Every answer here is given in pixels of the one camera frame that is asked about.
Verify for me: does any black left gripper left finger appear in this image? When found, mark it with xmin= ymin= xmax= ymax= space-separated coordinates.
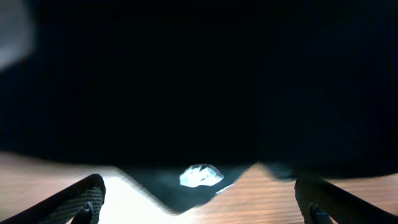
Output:
xmin=1 ymin=174 xmax=106 ymax=224

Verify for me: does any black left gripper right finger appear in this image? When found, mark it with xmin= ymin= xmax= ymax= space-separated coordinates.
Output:
xmin=295 ymin=177 xmax=397 ymax=224

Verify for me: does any black t-shirt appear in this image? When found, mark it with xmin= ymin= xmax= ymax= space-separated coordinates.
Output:
xmin=1 ymin=0 xmax=397 ymax=212

